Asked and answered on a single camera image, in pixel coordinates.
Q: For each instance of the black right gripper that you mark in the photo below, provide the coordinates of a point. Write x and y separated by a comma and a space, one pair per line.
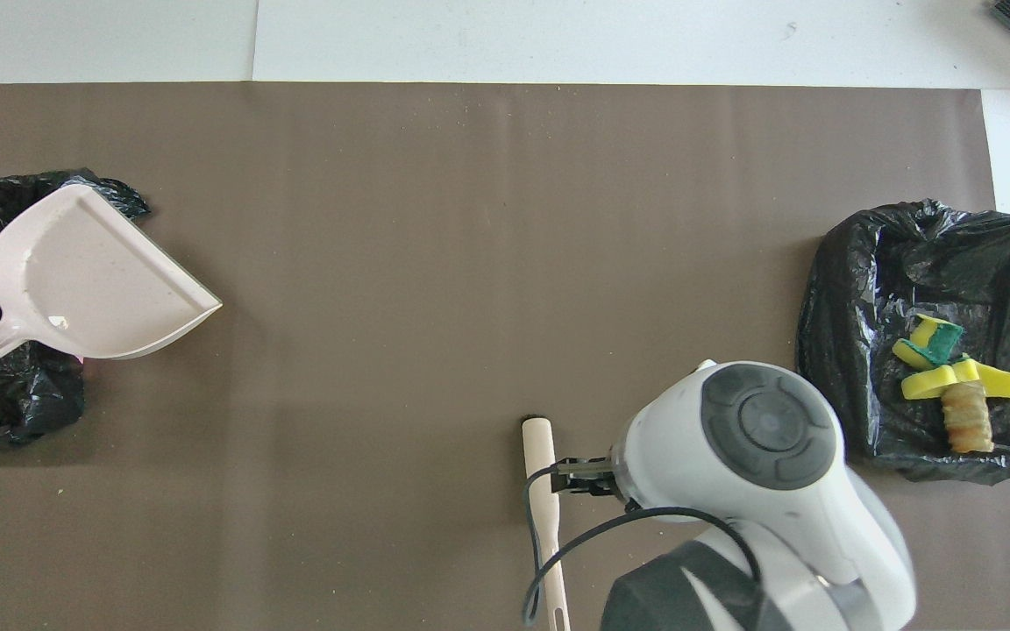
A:
615, 480

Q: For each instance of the beige hand brush black bristles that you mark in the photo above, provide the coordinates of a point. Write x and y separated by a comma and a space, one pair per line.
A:
541, 491

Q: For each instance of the beige plastic dustpan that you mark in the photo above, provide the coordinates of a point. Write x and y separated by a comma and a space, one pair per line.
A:
102, 280

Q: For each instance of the yellow sponge piece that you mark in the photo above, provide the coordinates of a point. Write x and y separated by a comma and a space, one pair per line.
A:
930, 383
1003, 384

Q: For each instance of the yellow sponge with green pad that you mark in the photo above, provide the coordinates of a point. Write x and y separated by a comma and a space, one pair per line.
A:
933, 340

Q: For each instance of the striped pale bread roll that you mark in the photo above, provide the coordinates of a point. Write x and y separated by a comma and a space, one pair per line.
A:
968, 421

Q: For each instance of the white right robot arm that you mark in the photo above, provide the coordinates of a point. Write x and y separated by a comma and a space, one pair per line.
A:
768, 491

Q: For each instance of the black plastic trash bag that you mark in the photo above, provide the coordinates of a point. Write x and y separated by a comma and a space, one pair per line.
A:
40, 394

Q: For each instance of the black bag lined trash bin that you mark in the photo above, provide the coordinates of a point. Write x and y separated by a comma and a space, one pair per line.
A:
856, 368

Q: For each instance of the brown paper table mat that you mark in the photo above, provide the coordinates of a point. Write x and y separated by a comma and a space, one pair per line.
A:
470, 175

